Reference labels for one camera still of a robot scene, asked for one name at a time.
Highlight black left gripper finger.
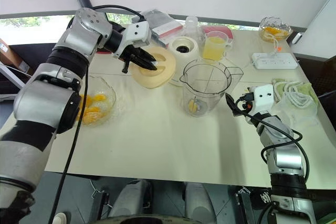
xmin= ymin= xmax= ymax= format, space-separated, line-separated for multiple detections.
xmin=131 ymin=55 xmax=158 ymax=71
xmin=135 ymin=48 xmax=159 ymax=65

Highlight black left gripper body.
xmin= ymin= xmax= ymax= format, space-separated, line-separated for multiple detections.
xmin=119 ymin=46 xmax=140 ymax=74

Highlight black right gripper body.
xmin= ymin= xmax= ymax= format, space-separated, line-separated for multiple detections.
xmin=237 ymin=93 xmax=255 ymax=113

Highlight cream blender lid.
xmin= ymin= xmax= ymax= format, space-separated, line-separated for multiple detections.
xmin=130 ymin=46 xmax=177 ymax=89

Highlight yellow fruit piece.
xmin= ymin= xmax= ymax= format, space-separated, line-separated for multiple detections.
xmin=187 ymin=98 xmax=202 ymax=114

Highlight clear blender jar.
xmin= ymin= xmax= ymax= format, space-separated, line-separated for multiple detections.
xmin=179 ymin=58 xmax=244 ymax=118

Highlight glass bowl of orange slices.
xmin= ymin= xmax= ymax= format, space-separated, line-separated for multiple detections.
xmin=75 ymin=75 xmax=117 ymax=127

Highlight white blender base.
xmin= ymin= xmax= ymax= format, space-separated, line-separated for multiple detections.
xmin=167 ymin=36 xmax=200 ymax=63

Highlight orange fruit segment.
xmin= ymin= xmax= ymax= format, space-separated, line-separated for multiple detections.
xmin=80 ymin=112 xmax=103 ymax=126
xmin=93 ymin=93 xmax=108 ymax=104
xmin=82 ymin=94 xmax=94 ymax=109
xmin=83 ymin=105 xmax=102 ymax=114

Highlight orange slices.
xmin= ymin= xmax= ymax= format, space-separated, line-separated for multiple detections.
xmin=264 ymin=26 xmax=288 ymax=38

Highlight white and red box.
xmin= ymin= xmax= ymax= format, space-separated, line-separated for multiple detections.
xmin=151 ymin=22 xmax=184 ymax=48

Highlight grey flat packet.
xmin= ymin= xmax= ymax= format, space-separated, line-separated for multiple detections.
xmin=131 ymin=10 xmax=175 ymax=29

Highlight white power strip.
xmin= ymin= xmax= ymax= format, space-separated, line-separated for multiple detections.
xmin=251 ymin=52 xmax=299 ymax=69

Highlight green and white cloth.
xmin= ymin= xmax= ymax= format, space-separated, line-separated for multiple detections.
xmin=271 ymin=78 xmax=320 ymax=109

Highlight clear plastic bag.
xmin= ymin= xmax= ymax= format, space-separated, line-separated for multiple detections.
xmin=272 ymin=92 xmax=320 ymax=130

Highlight clear plastic bottle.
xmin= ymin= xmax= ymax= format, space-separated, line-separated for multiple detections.
xmin=183 ymin=16 xmax=207 ymax=49

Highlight clear measuring cup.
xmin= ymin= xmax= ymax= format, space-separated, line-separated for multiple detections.
xmin=202 ymin=30 xmax=234 ymax=62

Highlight red plate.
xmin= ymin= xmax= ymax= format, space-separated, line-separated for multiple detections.
xmin=203 ymin=26 xmax=234 ymax=42

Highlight grey clip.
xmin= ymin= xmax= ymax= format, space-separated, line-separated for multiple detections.
xmin=291 ymin=31 xmax=305 ymax=44

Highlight wavy glass bowl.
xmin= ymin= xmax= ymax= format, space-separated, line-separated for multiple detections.
xmin=258 ymin=16 xmax=294 ymax=42

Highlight white panel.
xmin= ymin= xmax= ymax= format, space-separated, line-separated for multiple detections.
xmin=292 ymin=0 xmax=336 ymax=59

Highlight brown cardboard box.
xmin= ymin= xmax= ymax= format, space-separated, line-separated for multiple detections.
xmin=0 ymin=37 xmax=35 ymax=76

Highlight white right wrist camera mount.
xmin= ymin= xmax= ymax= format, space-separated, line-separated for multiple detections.
xmin=251 ymin=84 xmax=276 ymax=112

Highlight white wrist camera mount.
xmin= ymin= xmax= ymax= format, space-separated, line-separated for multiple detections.
xmin=122 ymin=21 xmax=153 ymax=49
xmin=251 ymin=84 xmax=276 ymax=112

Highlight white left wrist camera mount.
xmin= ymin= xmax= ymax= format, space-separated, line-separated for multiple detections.
xmin=122 ymin=21 xmax=153 ymax=49

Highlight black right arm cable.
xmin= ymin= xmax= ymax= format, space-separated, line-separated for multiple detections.
xmin=235 ymin=94 xmax=311 ymax=183

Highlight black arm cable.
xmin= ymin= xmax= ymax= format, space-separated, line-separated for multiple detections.
xmin=48 ymin=5 xmax=146 ymax=224
xmin=235 ymin=94 xmax=311 ymax=183

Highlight white power cable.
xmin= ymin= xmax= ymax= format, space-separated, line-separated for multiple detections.
xmin=264 ymin=31 xmax=283 ymax=57

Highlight black metal bracket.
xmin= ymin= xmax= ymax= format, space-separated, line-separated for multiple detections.
xmin=235 ymin=187 xmax=253 ymax=217
xmin=91 ymin=189 xmax=110 ymax=214

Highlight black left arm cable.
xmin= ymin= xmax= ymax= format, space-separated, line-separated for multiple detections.
xmin=48 ymin=5 xmax=146 ymax=224

